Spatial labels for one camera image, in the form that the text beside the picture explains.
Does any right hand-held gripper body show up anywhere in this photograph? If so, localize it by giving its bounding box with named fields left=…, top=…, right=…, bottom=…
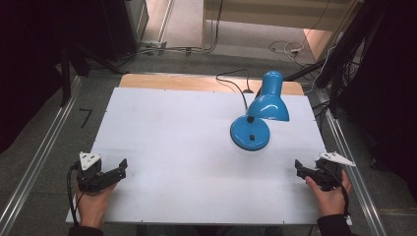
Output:
left=313, top=150, right=357, bottom=193

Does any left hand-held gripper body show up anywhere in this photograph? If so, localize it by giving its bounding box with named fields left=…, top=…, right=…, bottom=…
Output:
left=76, top=151, right=110, bottom=195

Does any person's right hand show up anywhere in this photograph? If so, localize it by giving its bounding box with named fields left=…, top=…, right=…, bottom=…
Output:
left=304, top=169, right=353, bottom=218

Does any person's left hand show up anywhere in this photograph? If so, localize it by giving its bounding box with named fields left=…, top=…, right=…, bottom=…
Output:
left=75, top=182, right=118, bottom=229

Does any blue desk lamp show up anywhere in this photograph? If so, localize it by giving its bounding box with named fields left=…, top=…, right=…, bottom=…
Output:
left=229, top=70, right=291, bottom=152

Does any black metal stand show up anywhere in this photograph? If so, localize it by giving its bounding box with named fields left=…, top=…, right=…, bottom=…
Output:
left=59, top=43, right=73, bottom=108

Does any dark curtain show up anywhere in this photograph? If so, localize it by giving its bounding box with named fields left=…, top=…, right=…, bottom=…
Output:
left=337, top=0, right=417, bottom=201
left=0, top=0, right=139, bottom=155

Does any light wooden cabinet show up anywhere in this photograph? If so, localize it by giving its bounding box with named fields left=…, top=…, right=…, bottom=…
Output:
left=202, top=0, right=363, bottom=62

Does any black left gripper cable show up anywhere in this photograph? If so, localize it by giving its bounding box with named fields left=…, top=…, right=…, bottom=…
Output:
left=66, top=162, right=83, bottom=228

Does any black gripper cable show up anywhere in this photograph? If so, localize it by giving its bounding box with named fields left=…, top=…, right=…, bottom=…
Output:
left=322, top=162, right=351, bottom=217
left=66, top=162, right=83, bottom=228

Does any aluminium floor rail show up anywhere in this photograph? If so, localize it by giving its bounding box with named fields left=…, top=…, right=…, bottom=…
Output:
left=0, top=76, right=84, bottom=236
left=315, top=88, right=388, bottom=236

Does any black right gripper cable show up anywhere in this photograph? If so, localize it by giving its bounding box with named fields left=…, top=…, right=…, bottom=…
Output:
left=322, top=162, right=351, bottom=217

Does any black lamp cable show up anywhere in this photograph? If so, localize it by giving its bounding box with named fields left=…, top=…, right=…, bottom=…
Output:
left=214, top=67, right=256, bottom=114

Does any white floor cable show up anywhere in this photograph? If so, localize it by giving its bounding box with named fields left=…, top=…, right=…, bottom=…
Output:
left=268, top=39, right=307, bottom=64

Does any black floor cable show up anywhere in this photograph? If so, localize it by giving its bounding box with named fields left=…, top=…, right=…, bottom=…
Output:
left=114, top=0, right=225, bottom=67

